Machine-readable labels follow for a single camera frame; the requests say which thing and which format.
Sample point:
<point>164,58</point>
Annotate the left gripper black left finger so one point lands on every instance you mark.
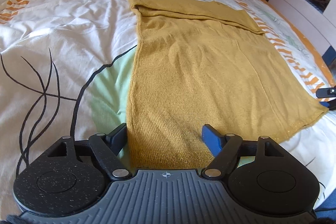
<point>106,147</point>

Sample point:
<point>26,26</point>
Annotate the white leaf-print duvet cover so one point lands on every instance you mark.
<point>66,67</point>

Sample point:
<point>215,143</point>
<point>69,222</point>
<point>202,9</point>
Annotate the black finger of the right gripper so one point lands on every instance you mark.
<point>326,92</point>

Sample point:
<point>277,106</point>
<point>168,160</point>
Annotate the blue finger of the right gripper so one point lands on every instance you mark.
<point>331,105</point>

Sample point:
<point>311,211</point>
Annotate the mustard yellow knit sweater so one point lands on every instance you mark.
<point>200,63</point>

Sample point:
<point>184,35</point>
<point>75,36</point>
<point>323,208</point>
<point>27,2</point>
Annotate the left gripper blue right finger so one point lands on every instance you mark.
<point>224,148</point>

